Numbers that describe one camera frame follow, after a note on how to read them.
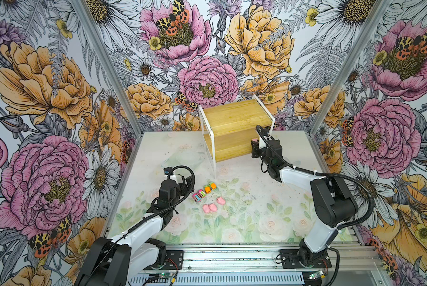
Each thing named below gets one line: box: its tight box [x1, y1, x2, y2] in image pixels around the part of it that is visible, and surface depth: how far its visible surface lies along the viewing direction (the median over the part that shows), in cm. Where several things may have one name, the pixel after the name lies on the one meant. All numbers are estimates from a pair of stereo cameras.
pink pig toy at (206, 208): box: [202, 204, 211, 214], surface depth 89 cm
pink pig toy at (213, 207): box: [208, 203, 218, 213], surface depth 89 cm
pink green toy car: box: [192, 191, 203, 202], surface depth 91 cm
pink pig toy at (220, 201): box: [216, 196, 226, 205], surface depth 91 cm
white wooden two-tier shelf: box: [198, 94, 276, 179], surface depth 85 cm
